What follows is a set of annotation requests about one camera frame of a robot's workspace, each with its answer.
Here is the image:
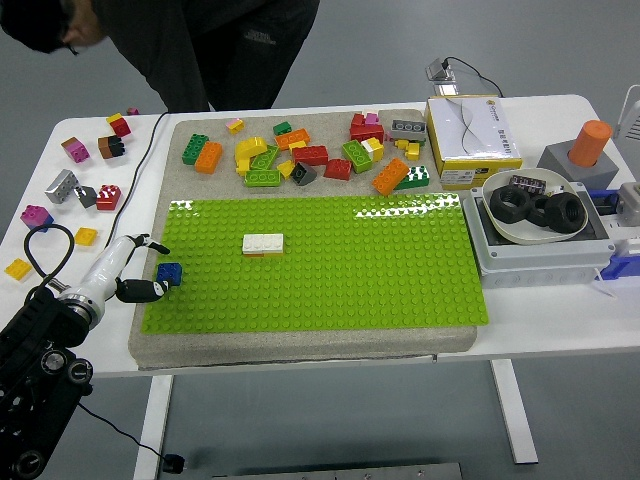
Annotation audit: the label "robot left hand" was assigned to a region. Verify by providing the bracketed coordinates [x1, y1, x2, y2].
[74, 233, 174, 305]

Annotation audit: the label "blue square brick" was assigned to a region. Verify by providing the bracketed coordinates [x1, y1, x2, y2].
[155, 262, 184, 289]

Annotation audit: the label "brown and black brick stack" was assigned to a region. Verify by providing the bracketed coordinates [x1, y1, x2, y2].
[97, 134, 126, 160]

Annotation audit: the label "red and yellow brick stack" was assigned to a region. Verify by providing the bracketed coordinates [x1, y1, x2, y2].
[105, 112, 132, 138]

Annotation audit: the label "magenta and blue brick stack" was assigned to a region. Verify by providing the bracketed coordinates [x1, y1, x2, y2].
[19, 204, 55, 234]

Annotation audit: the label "silver metallic brick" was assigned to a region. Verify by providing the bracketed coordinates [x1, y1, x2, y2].
[44, 168, 79, 206]

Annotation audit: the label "dark green long brick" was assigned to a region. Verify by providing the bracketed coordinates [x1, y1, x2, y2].
[181, 133, 210, 166]
[394, 165, 431, 192]

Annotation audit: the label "orange long brick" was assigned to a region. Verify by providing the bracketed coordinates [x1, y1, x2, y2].
[371, 157, 411, 197]
[274, 128, 312, 151]
[194, 141, 224, 175]

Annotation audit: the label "white long brick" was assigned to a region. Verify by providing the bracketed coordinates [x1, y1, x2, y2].
[241, 233, 285, 256]

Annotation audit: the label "lime green long brick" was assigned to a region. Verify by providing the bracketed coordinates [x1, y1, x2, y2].
[249, 145, 281, 171]
[341, 140, 374, 175]
[243, 169, 282, 189]

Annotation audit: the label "yellow curved brick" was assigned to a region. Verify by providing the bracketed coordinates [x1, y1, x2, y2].
[234, 136, 269, 162]

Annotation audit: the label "dark grey slope brick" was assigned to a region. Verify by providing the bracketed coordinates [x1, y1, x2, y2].
[290, 162, 318, 187]

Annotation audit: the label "red long brick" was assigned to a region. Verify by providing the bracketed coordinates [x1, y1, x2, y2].
[349, 122, 386, 146]
[291, 145, 330, 167]

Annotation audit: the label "green studded baseplate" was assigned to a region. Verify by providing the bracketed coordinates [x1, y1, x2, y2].
[139, 192, 490, 335]

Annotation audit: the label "grey long brick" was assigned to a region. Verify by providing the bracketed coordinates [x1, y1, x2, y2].
[390, 118, 428, 142]

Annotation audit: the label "white table leg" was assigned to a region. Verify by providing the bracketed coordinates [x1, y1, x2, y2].
[133, 374, 175, 480]
[489, 358, 540, 466]

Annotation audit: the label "grey-brown mat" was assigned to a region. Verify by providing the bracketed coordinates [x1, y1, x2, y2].
[127, 108, 479, 372]

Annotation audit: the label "person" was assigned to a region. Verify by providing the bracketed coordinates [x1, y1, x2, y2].
[0, 0, 321, 114]

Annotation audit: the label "small grey device on stand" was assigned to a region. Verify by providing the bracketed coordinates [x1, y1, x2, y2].
[425, 57, 461, 97]

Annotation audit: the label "white and yellow cardboard box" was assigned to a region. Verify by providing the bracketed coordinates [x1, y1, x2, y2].
[424, 94, 525, 191]

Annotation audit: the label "large black hex nut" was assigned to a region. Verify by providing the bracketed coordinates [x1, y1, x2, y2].
[543, 192, 589, 234]
[488, 184, 533, 225]

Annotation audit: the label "white bowl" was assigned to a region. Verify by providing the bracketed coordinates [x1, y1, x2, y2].
[480, 168, 587, 246]

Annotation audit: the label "dark purple terminal strip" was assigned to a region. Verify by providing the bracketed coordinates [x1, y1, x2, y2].
[509, 174, 548, 196]

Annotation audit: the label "small black hex nut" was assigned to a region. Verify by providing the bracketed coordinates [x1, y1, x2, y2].
[526, 194, 552, 229]

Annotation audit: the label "grey junction box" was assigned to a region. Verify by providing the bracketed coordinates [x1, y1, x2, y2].
[462, 180, 617, 291]

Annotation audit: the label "grey block with hole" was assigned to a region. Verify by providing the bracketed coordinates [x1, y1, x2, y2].
[536, 140, 621, 192]

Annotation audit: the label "white zip tie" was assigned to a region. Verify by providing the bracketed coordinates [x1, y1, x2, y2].
[592, 268, 619, 300]

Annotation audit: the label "orange cylinder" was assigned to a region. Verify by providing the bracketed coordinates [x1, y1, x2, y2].
[567, 119, 614, 169]

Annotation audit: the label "blue plastic fixture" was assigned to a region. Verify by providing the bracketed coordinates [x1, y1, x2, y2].
[587, 188, 640, 282]

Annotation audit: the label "grey connector block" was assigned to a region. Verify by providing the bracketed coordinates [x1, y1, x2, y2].
[614, 182, 640, 229]

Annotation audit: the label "thin black device cable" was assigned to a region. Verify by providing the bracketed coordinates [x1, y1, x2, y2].
[444, 55, 505, 98]

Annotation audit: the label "white plastic rail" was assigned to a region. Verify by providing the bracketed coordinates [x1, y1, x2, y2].
[603, 218, 640, 257]

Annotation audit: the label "white metal frame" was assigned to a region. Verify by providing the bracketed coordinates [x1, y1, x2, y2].
[613, 84, 640, 146]

